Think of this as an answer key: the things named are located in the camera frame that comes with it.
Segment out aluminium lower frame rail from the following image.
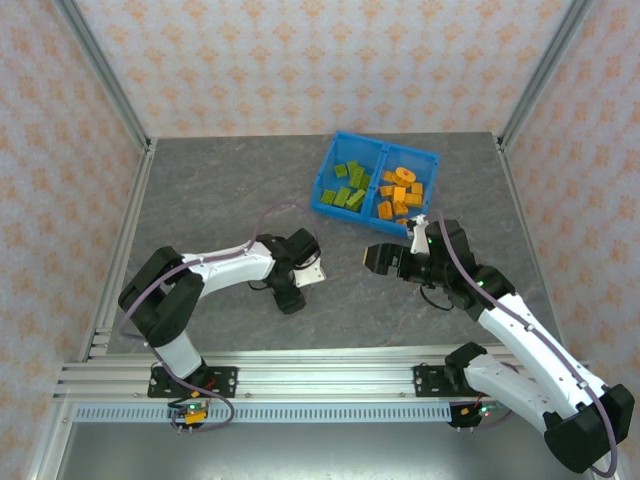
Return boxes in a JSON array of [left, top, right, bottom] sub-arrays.
[[27, 399, 79, 480]]

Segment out slotted grey cable duct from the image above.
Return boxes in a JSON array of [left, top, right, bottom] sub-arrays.
[[73, 403, 454, 424]]

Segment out aluminium table side rail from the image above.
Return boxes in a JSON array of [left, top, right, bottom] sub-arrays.
[[495, 133, 591, 371], [78, 138, 157, 362]]

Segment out small circuit board with LED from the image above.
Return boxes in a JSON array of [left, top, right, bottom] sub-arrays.
[[458, 399, 506, 429], [168, 398, 210, 430]]

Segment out blue plastic bin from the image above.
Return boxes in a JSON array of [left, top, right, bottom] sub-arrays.
[[309, 130, 391, 225], [366, 142, 441, 239]]

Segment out aluminium frame post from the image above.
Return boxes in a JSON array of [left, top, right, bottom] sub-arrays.
[[52, 0, 154, 154], [498, 0, 599, 151]]

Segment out wide aluminium mounting rail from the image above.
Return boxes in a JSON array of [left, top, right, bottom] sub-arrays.
[[52, 349, 591, 401]]

